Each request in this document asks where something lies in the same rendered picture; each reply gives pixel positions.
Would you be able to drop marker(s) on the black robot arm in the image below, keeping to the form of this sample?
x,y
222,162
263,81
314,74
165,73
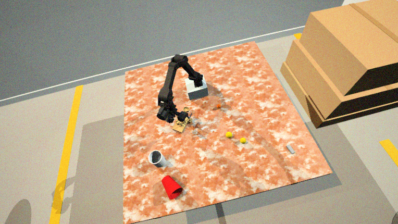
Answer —
x,y
165,93

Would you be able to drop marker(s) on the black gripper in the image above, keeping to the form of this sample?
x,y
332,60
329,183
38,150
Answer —
x,y
181,115

